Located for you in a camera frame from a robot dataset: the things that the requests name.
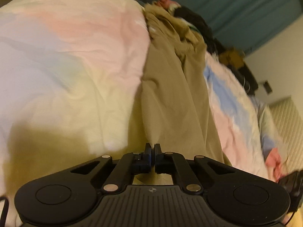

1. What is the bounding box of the person's right hand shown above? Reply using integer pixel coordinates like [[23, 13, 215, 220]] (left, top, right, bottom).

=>
[[265, 148, 287, 182]]

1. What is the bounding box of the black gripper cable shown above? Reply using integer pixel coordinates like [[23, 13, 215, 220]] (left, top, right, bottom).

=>
[[0, 196, 10, 227]]

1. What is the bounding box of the tan hooded sweatshirt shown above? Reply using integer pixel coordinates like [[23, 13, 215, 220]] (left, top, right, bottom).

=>
[[128, 5, 230, 165]]

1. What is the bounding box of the pile of mixed clothes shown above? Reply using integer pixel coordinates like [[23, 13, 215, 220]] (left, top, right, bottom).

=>
[[155, 0, 226, 55]]

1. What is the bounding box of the quilted cream pillow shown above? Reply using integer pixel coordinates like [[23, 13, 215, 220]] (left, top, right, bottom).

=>
[[270, 97, 302, 173]]

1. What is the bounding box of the yellow paper bag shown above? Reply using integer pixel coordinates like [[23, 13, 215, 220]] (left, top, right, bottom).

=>
[[219, 47, 245, 69]]

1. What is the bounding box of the large blue curtain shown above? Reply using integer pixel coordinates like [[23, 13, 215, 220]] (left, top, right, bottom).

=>
[[139, 0, 300, 55]]

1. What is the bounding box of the pastel bed duvet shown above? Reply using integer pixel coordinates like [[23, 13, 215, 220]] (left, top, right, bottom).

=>
[[0, 0, 293, 227]]

